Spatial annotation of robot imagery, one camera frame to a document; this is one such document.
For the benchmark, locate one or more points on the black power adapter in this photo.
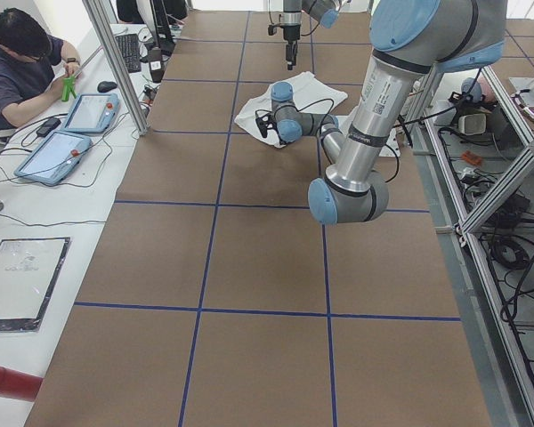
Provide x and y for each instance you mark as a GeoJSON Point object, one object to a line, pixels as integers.
{"type": "Point", "coordinates": [49, 125]}

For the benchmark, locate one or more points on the black computer mouse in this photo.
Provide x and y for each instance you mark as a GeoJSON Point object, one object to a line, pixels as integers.
{"type": "Point", "coordinates": [106, 86]}

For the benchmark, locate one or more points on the lower blue teach pendant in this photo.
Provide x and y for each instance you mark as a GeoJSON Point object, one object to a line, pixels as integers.
{"type": "Point", "coordinates": [54, 158]}

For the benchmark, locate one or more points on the red bottle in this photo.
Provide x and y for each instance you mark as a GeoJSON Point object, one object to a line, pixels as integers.
{"type": "Point", "coordinates": [18, 385]}

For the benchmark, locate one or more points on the aluminium frame post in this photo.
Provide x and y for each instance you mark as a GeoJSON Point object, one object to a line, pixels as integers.
{"type": "Point", "coordinates": [100, 21]}

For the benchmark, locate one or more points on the silver foil tray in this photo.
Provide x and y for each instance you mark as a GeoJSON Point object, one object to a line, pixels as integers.
{"type": "Point", "coordinates": [29, 270]}

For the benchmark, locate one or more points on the white long-sleeve printed shirt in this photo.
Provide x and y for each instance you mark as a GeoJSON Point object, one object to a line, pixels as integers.
{"type": "Point", "coordinates": [297, 105]}

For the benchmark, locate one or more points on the blue teach pendant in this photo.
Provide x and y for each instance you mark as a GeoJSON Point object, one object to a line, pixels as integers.
{"type": "Point", "coordinates": [54, 158]}
{"type": "Point", "coordinates": [91, 113]}

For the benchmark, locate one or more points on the upper blue teach pendant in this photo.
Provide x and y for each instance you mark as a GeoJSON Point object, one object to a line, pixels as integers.
{"type": "Point", "coordinates": [91, 113]}

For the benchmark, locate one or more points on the seated person in grey shirt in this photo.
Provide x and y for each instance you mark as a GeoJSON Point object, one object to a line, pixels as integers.
{"type": "Point", "coordinates": [33, 66]}

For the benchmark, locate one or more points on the black keyboard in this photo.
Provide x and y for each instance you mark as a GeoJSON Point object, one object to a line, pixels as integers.
{"type": "Point", "coordinates": [128, 45]}

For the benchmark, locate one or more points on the white pedestal column base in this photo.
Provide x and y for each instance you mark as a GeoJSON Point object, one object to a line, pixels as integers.
{"type": "Point", "coordinates": [390, 149]}

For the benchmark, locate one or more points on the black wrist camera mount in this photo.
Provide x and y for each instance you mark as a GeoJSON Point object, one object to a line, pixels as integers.
{"type": "Point", "coordinates": [264, 124]}
{"type": "Point", "coordinates": [272, 28]}

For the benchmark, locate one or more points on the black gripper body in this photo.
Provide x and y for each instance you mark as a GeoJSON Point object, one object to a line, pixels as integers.
{"type": "Point", "coordinates": [290, 29]}

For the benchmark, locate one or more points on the black computer monitor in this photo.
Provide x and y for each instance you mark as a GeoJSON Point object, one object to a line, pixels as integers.
{"type": "Point", "coordinates": [154, 17]}

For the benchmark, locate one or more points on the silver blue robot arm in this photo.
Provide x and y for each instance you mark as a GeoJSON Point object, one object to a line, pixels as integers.
{"type": "Point", "coordinates": [408, 38]}
{"type": "Point", "coordinates": [324, 12]}

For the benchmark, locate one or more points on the green plastic tool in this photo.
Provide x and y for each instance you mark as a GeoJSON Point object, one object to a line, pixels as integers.
{"type": "Point", "coordinates": [68, 89]}

